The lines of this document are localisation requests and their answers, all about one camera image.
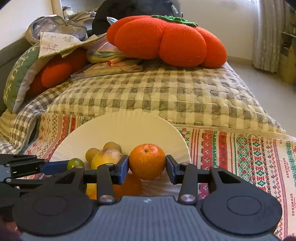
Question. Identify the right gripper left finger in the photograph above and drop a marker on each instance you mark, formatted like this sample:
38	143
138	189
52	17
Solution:
105	176

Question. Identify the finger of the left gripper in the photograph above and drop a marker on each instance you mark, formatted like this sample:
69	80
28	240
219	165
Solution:
26	165

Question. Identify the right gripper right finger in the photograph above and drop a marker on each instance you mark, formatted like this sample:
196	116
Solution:
188	176

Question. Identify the brown yellow pear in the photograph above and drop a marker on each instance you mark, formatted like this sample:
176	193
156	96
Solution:
105	156

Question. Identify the orange tomato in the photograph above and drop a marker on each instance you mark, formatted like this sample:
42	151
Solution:
131	187
91	191

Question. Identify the tan longan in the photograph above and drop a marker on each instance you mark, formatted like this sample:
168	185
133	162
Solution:
112	145
90	154

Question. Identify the mandarin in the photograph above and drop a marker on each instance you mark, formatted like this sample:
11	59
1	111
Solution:
147	161

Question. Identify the white ribbed plate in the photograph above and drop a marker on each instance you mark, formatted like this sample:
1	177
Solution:
128	130

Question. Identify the green embroidered pillow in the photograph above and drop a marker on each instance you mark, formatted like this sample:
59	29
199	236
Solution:
21	76

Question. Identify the patterned red green cloth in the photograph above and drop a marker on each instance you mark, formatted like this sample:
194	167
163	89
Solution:
265	159

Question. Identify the checkered quilt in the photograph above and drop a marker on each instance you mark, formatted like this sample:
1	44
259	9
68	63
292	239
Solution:
195	97

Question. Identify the small red plush cushion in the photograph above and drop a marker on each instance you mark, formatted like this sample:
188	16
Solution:
57	70

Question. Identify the folded fabric bundle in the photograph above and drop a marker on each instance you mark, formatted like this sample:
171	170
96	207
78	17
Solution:
102	51

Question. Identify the floral cloth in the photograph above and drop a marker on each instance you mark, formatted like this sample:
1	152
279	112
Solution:
56	43

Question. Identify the large tomato plush cushion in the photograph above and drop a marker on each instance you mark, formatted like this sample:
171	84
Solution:
176	41

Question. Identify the wooden shelf unit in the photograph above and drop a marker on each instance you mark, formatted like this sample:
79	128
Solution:
286	68

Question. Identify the silver storage bag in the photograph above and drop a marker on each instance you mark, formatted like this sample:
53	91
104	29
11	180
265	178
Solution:
54	24

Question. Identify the black jacket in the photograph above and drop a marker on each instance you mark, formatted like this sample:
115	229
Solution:
119	9

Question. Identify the curtain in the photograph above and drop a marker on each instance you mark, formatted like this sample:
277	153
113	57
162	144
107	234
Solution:
271	19

